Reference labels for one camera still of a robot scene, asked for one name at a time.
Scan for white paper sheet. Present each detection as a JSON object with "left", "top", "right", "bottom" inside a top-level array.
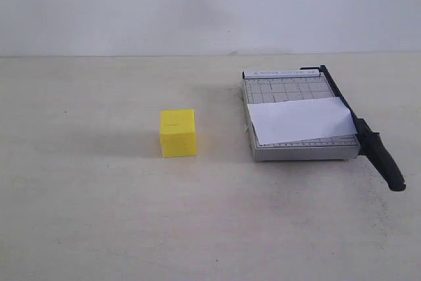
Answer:
[{"left": 247, "top": 97, "right": 357, "bottom": 145}]

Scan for grey paper cutter base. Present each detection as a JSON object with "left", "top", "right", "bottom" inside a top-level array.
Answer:
[{"left": 242, "top": 66, "right": 360, "bottom": 162}]

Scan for black cutter blade handle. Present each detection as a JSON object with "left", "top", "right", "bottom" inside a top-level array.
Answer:
[{"left": 300, "top": 65, "right": 407, "bottom": 192}]

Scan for yellow cube block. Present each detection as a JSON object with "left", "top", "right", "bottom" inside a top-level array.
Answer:
[{"left": 160, "top": 109, "right": 197, "bottom": 158}]

